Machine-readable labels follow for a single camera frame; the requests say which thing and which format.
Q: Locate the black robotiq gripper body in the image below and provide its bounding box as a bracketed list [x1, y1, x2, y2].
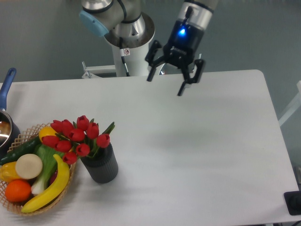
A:
[163, 20, 204, 68]

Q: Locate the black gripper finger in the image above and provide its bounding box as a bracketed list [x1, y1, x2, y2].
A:
[176, 58, 206, 97]
[145, 40, 166, 81]

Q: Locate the red tulip bouquet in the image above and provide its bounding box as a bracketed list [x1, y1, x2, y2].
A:
[42, 115, 115, 165]

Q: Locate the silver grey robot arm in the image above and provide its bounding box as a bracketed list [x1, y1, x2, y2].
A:
[79, 0, 218, 96]

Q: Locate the dark grey ribbed vase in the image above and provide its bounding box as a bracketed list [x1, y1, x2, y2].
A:
[81, 143, 119, 184]

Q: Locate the green bok choy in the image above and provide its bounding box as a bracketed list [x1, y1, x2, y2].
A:
[31, 145, 63, 196]

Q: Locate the yellow banana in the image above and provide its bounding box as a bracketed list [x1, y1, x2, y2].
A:
[21, 154, 70, 214]

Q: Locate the green cucumber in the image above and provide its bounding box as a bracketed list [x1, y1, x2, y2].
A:
[0, 137, 41, 166]

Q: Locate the dark red fruit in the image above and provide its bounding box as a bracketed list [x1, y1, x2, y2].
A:
[48, 170, 58, 186]

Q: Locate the beige round disc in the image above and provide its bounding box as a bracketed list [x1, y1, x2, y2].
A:
[15, 154, 43, 179]

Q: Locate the black device at table edge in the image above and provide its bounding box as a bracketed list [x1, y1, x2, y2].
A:
[284, 191, 301, 216]

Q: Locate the yellow bell pepper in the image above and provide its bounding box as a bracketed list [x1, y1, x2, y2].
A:
[0, 161, 21, 183]

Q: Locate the orange fruit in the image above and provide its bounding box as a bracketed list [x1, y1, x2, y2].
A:
[5, 179, 31, 202]

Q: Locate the woven wicker basket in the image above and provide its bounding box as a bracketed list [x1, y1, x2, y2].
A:
[0, 122, 76, 216]

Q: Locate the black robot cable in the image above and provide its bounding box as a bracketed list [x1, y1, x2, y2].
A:
[118, 37, 131, 77]

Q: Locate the white frame at right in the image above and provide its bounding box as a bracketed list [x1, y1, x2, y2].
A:
[278, 81, 301, 127]

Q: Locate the blue handled saucepan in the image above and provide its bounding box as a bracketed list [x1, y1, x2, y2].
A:
[0, 68, 20, 158]

